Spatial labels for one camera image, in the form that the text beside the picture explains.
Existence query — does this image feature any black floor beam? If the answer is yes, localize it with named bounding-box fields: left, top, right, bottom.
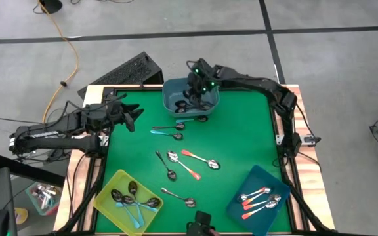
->
left=0, top=153, right=66, bottom=187

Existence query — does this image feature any grey-blue plastic tub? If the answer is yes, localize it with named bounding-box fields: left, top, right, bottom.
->
left=161, top=77, right=221, bottom=118

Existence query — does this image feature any green table mat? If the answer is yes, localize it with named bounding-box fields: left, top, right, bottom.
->
left=95, top=88, right=293, bottom=234

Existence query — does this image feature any black table border frame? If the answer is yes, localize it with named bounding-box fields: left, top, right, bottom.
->
left=89, top=84, right=297, bottom=236

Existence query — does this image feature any black perforated box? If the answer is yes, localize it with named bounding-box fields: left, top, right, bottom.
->
left=77, top=50, right=164, bottom=101

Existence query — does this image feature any black frame strut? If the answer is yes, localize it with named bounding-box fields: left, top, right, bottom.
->
left=282, top=163, right=333, bottom=234
left=57, top=153, right=108, bottom=234

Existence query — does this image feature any black round stand base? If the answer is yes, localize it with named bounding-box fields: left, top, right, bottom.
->
left=39, top=0, right=64, bottom=15

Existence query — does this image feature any yellow disc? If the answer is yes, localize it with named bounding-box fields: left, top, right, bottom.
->
left=14, top=207, right=30, bottom=226

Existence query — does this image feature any yellow-green plastic tray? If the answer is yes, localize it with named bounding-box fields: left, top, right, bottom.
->
left=93, top=168, right=164, bottom=236

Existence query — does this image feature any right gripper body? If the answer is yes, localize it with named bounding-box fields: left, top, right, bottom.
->
left=186, top=58, right=218, bottom=91

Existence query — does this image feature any teal bin of cutlery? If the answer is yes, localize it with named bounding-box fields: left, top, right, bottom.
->
left=24, top=181, right=62, bottom=217

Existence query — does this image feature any orange extension cable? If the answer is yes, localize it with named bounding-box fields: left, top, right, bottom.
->
left=37, top=0, right=79, bottom=124

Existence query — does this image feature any black boxy device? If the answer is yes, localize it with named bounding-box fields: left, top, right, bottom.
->
left=186, top=210, right=217, bottom=236

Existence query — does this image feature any blue plastic tray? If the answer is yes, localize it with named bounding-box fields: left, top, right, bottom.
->
left=224, top=164, right=291, bottom=236

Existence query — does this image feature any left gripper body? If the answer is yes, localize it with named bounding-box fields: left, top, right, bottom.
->
left=108, top=102, right=138, bottom=134

